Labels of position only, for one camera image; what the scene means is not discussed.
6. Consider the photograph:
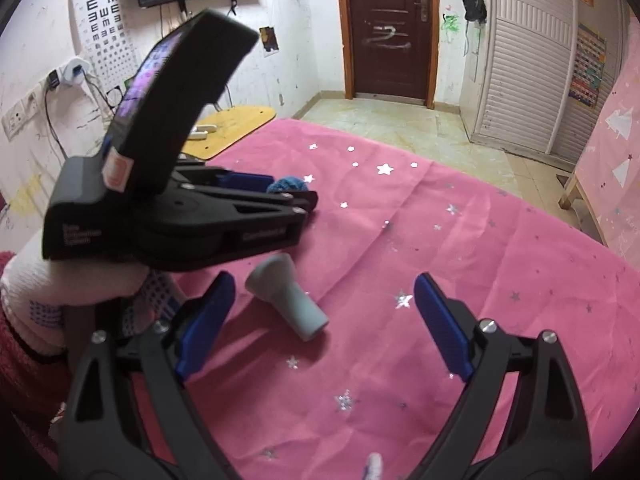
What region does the eye test chart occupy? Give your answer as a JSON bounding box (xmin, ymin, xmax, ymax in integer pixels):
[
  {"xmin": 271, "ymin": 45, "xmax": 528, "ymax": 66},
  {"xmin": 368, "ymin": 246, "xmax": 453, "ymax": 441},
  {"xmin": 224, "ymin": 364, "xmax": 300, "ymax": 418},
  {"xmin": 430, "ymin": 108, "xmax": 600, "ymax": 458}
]
[{"xmin": 70, "ymin": 0, "xmax": 138, "ymax": 111}]

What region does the pink star tablecloth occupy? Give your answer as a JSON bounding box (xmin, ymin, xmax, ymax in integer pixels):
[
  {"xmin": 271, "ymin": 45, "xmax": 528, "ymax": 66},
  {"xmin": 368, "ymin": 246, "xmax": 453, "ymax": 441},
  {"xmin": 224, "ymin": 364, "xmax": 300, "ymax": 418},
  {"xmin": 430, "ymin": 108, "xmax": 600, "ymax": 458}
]
[{"xmin": 135, "ymin": 117, "xmax": 640, "ymax": 480}]

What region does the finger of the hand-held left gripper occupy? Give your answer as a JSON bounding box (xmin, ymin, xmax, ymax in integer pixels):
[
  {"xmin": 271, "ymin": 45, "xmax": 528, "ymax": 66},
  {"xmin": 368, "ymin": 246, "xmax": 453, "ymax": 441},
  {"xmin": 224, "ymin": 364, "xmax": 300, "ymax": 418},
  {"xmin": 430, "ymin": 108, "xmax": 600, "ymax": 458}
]
[
  {"xmin": 172, "ymin": 166, "xmax": 276, "ymax": 196},
  {"xmin": 170, "ymin": 185, "xmax": 319, "ymax": 221}
]

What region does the grey plastic funnel piece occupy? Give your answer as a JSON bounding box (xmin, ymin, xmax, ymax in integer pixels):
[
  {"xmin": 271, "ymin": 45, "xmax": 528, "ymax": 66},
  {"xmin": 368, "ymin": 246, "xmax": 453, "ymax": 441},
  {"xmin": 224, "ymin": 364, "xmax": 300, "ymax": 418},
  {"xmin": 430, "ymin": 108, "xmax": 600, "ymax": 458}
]
[{"xmin": 245, "ymin": 252, "xmax": 330, "ymax": 343}]

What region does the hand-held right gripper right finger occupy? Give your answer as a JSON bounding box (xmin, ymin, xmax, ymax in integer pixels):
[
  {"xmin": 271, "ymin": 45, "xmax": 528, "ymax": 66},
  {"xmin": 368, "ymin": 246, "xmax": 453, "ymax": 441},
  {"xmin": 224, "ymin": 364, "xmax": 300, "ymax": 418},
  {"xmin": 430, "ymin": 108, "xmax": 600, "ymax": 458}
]
[{"xmin": 413, "ymin": 272, "xmax": 593, "ymax": 480}]

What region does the colourful wall chart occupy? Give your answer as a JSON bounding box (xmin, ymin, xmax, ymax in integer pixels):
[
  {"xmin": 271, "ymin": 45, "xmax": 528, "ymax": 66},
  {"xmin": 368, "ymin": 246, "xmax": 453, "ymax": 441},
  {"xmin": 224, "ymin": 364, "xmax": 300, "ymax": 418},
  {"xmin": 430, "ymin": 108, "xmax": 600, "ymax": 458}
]
[{"xmin": 567, "ymin": 22, "xmax": 608, "ymax": 108}]

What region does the blue knit ball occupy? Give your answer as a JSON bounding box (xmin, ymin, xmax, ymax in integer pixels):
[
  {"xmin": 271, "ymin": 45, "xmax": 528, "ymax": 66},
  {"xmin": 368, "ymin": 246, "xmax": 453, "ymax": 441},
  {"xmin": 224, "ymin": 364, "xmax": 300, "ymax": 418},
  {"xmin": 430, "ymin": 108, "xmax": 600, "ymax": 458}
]
[{"xmin": 266, "ymin": 176, "xmax": 311, "ymax": 196}]

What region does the white wall socket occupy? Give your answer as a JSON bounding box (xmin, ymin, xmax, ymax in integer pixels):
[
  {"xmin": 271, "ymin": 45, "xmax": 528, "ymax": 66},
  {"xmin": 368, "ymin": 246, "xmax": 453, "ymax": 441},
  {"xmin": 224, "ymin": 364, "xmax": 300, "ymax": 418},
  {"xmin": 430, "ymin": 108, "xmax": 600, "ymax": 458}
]
[{"xmin": 0, "ymin": 87, "xmax": 43, "ymax": 141}]

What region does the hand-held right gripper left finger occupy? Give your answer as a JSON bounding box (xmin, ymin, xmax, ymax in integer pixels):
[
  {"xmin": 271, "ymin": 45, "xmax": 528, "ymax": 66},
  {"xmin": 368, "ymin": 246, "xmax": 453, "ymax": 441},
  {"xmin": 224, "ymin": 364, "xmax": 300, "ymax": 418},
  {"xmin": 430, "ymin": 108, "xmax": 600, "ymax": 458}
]
[{"xmin": 57, "ymin": 270, "xmax": 237, "ymax": 480}]

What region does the yellow wooden board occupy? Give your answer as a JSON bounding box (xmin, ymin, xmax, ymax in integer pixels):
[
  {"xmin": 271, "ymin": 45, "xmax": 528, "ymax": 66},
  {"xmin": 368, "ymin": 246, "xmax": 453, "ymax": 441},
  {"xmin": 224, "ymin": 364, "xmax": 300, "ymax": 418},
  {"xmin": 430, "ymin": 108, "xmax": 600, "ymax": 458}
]
[{"xmin": 180, "ymin": 105, "xmax": 277, "ymax": 162}]

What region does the person's left hand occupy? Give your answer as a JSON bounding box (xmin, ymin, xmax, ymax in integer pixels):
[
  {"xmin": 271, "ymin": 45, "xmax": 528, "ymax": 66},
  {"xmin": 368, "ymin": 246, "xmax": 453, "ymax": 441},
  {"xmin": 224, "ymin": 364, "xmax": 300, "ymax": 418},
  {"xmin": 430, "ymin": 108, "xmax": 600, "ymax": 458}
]
[{"xmin": 0, "ymin": 232, "xmax": 176, "ymax": 356}]

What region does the person's left forearm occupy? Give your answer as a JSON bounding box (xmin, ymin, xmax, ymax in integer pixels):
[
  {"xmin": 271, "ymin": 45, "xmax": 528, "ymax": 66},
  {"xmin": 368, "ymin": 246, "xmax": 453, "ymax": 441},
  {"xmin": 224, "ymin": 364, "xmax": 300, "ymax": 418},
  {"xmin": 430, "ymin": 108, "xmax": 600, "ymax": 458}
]
[{"xmin": 0, "ymin": 250, "xmax": 76, "ymax": 461}]

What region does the white louvred wardrobe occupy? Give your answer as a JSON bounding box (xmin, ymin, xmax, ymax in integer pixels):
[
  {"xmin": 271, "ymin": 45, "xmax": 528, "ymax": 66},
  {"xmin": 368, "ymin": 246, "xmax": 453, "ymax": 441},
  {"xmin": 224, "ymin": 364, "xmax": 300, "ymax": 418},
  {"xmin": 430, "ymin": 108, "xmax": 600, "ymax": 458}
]
[{"xmin": 467, "ymin": 0, "xmax": 631, "ymax": 171}]

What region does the white wall charger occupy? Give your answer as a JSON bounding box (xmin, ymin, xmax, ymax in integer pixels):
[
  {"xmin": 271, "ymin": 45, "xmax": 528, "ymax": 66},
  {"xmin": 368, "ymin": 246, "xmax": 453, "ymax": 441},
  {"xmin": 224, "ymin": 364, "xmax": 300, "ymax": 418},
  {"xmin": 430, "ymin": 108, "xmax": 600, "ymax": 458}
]
[{"xmin": 47, "ymin": 57, "xmax": 91, "ymax": 92}]

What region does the dark brown door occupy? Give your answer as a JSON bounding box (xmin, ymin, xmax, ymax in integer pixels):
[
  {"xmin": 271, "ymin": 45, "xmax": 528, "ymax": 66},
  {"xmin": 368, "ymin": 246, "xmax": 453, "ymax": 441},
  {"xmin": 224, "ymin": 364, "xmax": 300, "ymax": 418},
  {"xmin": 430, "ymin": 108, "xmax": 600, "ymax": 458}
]
[{"xmin": 334, "ymin": 0, "xmax": 441, "ymax": 108}]

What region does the pink tree-print curtain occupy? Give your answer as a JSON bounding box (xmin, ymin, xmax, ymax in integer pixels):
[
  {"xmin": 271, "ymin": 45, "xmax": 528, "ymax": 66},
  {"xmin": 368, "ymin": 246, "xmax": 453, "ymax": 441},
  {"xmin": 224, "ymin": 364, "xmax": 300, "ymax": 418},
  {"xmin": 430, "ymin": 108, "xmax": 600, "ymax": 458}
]
[{"xmin": 575, "ymin": 67, "xmax": 640, "ymax": 271}]

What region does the wooden bed frame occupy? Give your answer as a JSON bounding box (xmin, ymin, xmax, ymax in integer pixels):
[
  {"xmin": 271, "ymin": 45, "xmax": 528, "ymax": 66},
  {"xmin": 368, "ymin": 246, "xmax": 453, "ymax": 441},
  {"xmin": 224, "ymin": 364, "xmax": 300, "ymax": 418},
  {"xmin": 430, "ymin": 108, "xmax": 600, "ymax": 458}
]
[{"xmin": 557, "ymin": 170, "xmax": 606, "ymax": 246}]

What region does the black cable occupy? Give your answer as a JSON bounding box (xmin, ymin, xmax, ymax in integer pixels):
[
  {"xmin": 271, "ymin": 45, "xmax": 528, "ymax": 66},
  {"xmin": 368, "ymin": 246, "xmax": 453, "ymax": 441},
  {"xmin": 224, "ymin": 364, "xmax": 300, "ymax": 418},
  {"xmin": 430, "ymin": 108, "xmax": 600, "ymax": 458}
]
[{"xmin": 42, "ymin": 72, "xmax": 126, "ymax": 161}]

